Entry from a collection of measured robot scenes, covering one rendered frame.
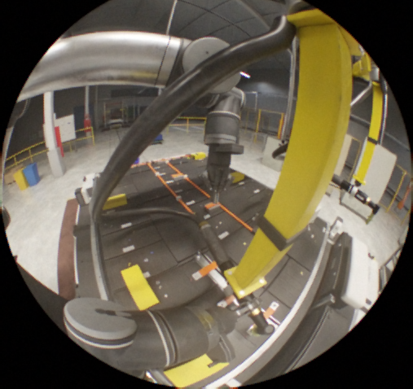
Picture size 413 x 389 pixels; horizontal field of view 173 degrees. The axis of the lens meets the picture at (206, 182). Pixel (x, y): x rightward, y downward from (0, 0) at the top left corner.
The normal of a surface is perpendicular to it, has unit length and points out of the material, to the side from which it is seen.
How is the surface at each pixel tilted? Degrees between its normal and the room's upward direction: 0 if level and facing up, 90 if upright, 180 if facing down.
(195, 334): 30
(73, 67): 125
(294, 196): 90
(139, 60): 112
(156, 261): 0
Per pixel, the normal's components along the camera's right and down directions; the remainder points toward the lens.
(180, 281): 0.09, -0.87
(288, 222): -0.92, 0.11
